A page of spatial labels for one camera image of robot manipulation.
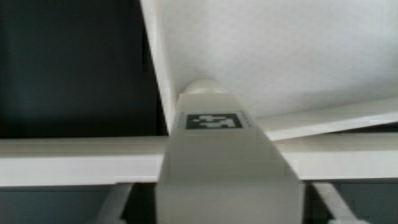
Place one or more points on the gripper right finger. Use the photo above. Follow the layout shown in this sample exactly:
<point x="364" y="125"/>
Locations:
<point x="342" y="216"/>

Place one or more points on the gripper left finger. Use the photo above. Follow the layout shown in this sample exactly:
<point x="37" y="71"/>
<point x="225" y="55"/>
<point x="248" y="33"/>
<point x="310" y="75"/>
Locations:
<point x="113" y="204"/>

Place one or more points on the white desk leg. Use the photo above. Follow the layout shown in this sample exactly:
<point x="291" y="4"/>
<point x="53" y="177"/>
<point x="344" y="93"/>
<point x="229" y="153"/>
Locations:
<point x="227" y="183"/>

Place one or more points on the white desk tabletop tray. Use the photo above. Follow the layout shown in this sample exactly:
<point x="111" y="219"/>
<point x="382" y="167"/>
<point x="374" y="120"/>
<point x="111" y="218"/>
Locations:
<point x="298" y="53"/>

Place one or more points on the white front fence bar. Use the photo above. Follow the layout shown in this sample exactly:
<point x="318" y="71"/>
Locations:
<point x="97" y="161"/>

